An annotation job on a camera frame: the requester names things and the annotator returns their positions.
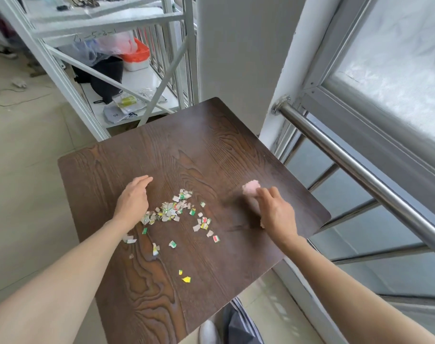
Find person's left forearm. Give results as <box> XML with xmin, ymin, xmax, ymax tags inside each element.
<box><xmin>0</xmin><ymin>220</ymin><xmax>132</xmax><ymax>344</ymax></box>

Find person's right hand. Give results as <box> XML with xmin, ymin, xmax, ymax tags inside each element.
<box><xmin>255</xmin><ymin>186</ymin><xmax>300</xmax><ymax>249</ymax></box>

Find person's right forearm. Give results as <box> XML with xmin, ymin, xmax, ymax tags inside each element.
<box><xmin>283</xmin><ymin>236</ymin><xmax>435</xmax><ymax>344</ymax></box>

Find frosted window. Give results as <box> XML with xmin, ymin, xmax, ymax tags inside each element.
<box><xmin>321</xmin><ymin>0</ymin><xmax>435</xmax><ymax>151</ymax></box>

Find white cloth pouch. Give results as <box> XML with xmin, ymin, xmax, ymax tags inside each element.
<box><xmin>102</xmin><ymin>103</ymin><xmax>138</xmax><ymax>124</ymax></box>

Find white metal shelf rack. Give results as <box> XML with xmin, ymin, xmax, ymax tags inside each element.
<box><xmin>0</xmin><ymin>0</ymin><xmax>200</xmax><ymax>142</ymax></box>

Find paper scraps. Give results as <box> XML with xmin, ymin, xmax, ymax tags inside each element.
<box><xmin>122</xmin><ymin>189</ymin><xmax>221</xmax><ymax>284</ymax></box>

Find person's white shoe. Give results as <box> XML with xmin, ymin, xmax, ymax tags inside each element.
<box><xmin>198</xmin><ymin>320</ymin><xmax>220</xmax><ymax>344</ymax></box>

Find person's grey trousers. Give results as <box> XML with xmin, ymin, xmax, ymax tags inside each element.
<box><xmin>221</xmin><ymin>299</ymin><xmax>265</xmax><ymax>344</ymax></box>

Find white container with orange lid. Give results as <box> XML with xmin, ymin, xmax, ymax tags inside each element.
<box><xmin>120</xmin><ymin>38</ymin><xmax>151</xmax><ymax>72</ymax></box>

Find small wooden stool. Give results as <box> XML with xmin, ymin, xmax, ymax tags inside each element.
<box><xmin>27</xmin><ymin>60</ymin><xmax>48</xmax><ymax>77</ymax></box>

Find black bag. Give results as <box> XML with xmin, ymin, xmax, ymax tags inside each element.
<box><xmin>72</xmin><ymin>57</ymin><xmax>125</xmax><ymax>104</ymax></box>

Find pink cleaning cloth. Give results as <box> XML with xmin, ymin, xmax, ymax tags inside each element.
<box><xmin>241</xmin><ymin>179</ymin><xmax>267</xmax><ymax>229</ymax></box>

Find translucent plastic bag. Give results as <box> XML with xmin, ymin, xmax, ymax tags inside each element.
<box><xmin>59</xmin><ymin>31</ymin><xmax>139</xmax><ymax>67</ymax></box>

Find clear crinkled plastic packet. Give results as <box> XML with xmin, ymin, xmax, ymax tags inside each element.
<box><xmin>137</xmin><ymin>87</ymin><xmax>168</xmax><ymax>103</ymax></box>

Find steel railing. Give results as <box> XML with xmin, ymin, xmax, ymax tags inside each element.
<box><xmin>271</xmin><ymin>96</ymin><xmax>435</xmax><ymax>305</ymax></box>

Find clear packet with yellow item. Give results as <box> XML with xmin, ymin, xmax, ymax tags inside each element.
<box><xmin>111</xmin><ymin>92</ymin><xmax>146</xmax><ymax>115</ymax></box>

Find person's left hand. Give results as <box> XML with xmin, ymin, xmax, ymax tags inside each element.
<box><xmin>112</xmin><ymin>175</ymin><xmax>154</xmax><ymax>232</ymax></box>

